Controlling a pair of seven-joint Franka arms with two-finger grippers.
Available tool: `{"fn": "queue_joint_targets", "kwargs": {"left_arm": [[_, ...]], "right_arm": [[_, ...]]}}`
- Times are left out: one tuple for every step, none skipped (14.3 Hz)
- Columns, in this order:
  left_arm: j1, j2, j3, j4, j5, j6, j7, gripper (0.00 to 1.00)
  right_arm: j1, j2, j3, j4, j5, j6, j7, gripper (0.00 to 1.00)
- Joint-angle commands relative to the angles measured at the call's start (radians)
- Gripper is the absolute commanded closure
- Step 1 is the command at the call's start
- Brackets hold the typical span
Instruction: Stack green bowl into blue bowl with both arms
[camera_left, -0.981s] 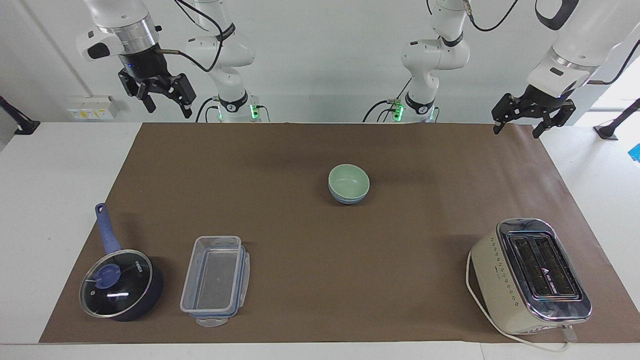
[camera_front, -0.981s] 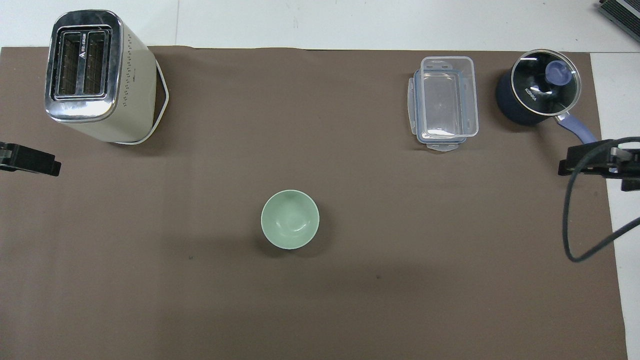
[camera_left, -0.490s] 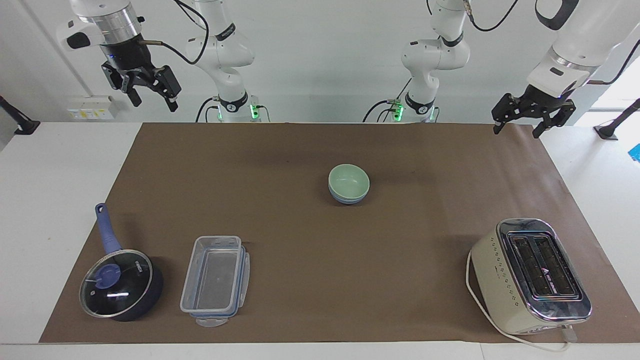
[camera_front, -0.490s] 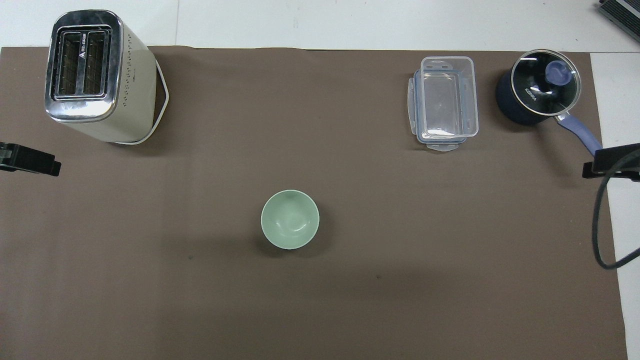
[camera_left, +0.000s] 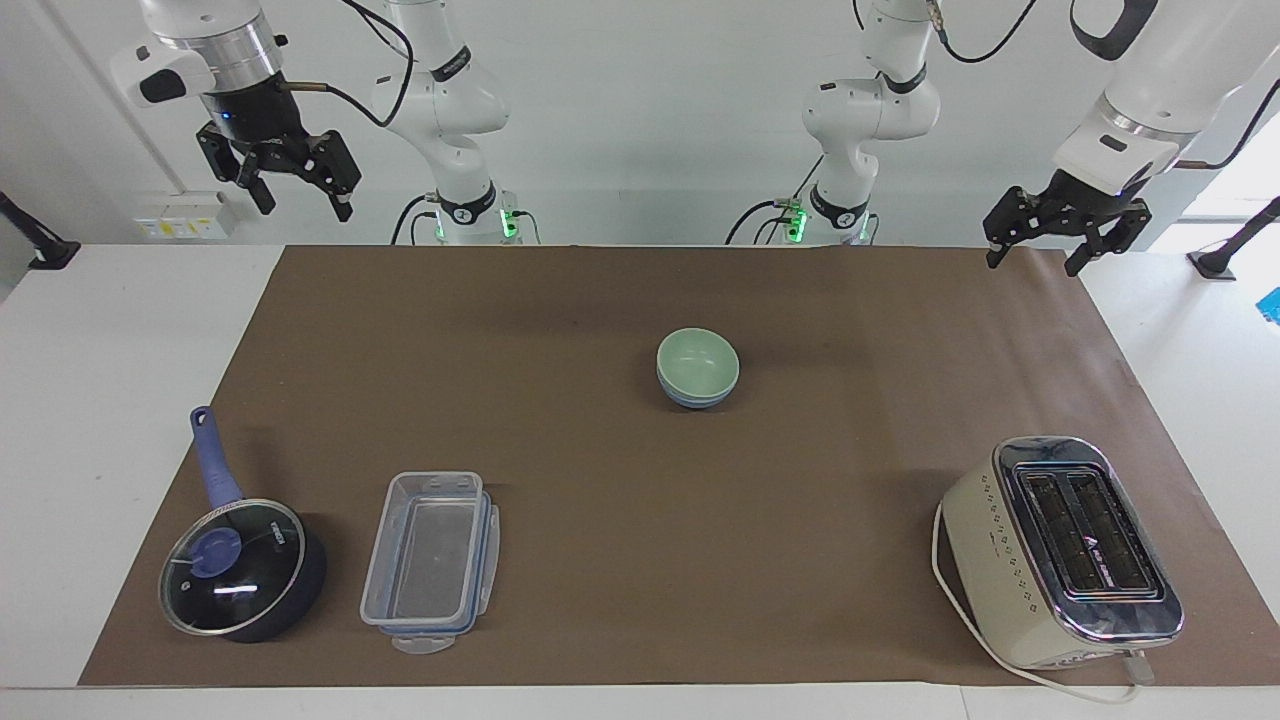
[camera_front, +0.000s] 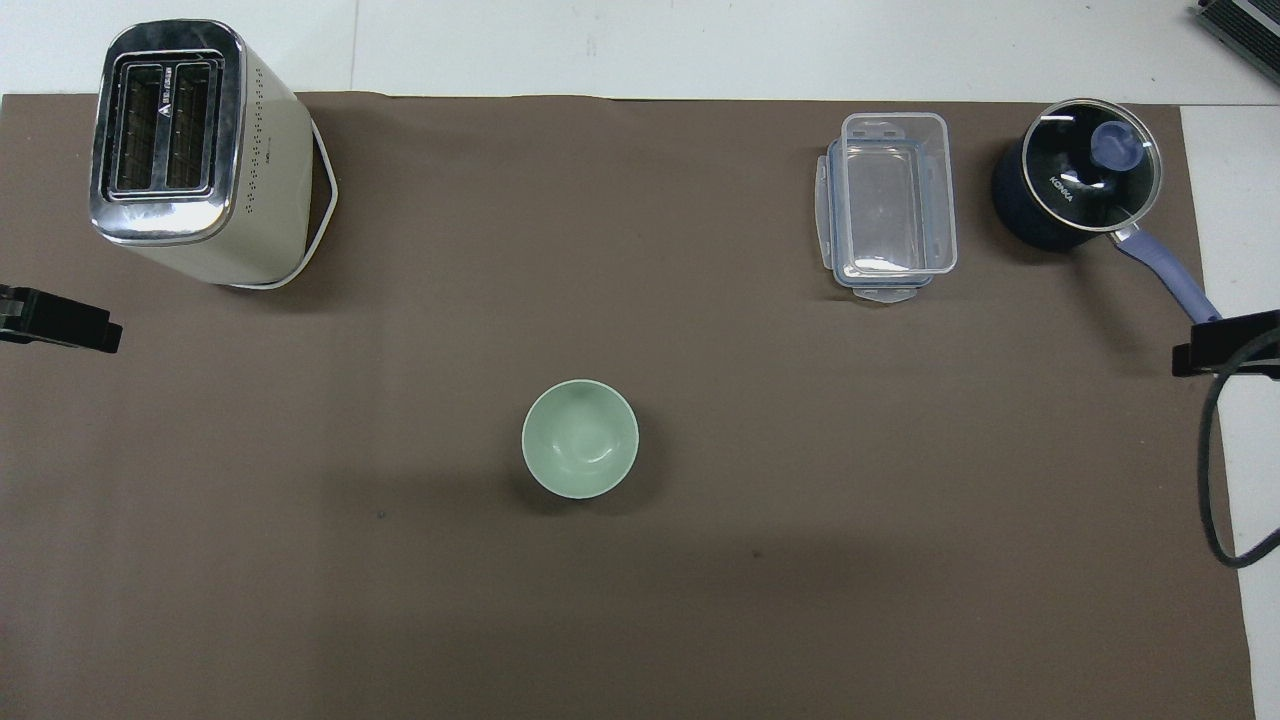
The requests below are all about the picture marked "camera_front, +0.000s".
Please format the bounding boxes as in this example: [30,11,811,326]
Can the grey ribbed device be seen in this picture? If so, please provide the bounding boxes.
[1190,0,1280,83]

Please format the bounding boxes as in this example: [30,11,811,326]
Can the black stand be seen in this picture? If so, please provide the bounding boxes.
[0,284,124,355]
[1172,309,1280,380]

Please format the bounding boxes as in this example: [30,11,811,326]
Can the silver two-slot toaster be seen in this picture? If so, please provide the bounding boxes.
[89,19,340,292]

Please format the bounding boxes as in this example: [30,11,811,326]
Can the green bowl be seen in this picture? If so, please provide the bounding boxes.
[521,379,640,501]

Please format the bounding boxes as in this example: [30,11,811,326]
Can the black cable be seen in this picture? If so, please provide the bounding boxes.
[1197,330,1280,570]

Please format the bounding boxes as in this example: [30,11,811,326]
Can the glass saucepan lid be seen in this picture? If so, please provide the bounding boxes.
[1022,98,1164,234]

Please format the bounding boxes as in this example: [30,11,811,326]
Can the clear container lid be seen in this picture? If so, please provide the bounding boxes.
[815,138,936,305]

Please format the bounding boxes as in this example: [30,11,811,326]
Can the clear plastic food container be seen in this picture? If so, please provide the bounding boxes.
[840,112,959,280]

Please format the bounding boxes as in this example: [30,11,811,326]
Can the dark blue saucepan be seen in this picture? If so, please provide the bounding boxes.
[991,97,1224,324]

